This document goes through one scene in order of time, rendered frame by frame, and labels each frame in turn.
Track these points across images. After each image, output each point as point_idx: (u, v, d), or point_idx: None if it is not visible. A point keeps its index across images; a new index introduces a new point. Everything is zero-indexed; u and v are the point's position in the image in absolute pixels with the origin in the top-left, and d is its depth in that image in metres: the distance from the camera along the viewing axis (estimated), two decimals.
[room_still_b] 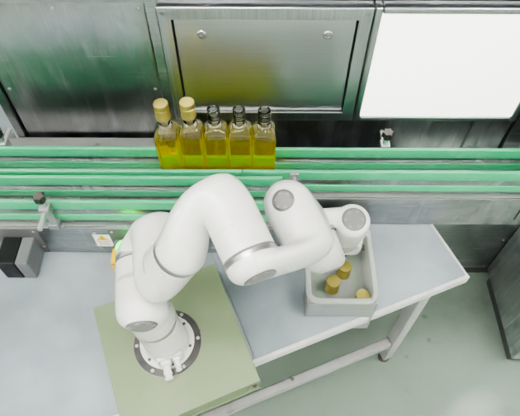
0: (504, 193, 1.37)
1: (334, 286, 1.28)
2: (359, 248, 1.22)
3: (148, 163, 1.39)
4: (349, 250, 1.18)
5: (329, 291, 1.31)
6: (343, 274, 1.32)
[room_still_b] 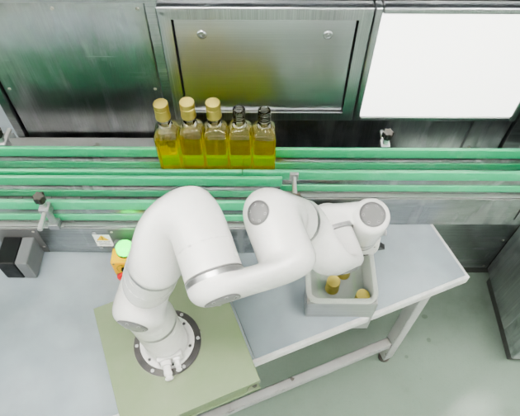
0: (504, 193, 1.37)
1: (334, 286, 1.28)
2: (376, 247, 1.13)
3: (148, 163, 1.39)
4: (366, 248, 1.09)
5: (329, 291, 1.31)
6: (343, 274, 1.32)
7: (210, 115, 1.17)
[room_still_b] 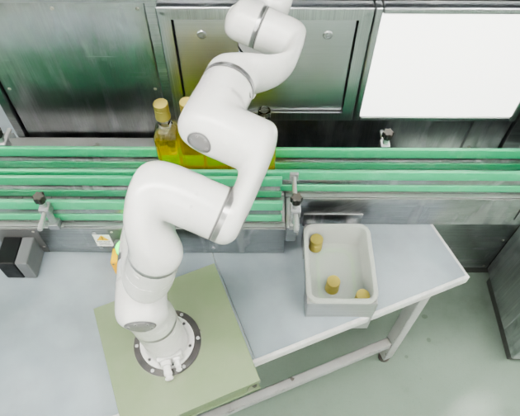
0: (504, 193, 1.37)
1: (334, 286, 1.28)
2: None
3: None
4: None
5: (329, 291, 1.31)
6: None
7: None
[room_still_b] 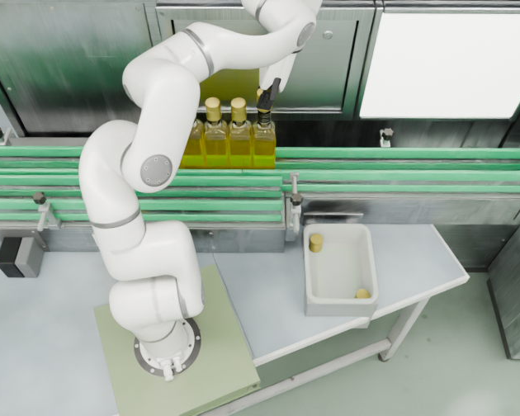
0: (504, 193, 1.37)
1: None
2: None
3: None
4: None
5: (271, 105, 1.15)
6: (246, 108, 1.17)
7: (210, 115, 1.17)
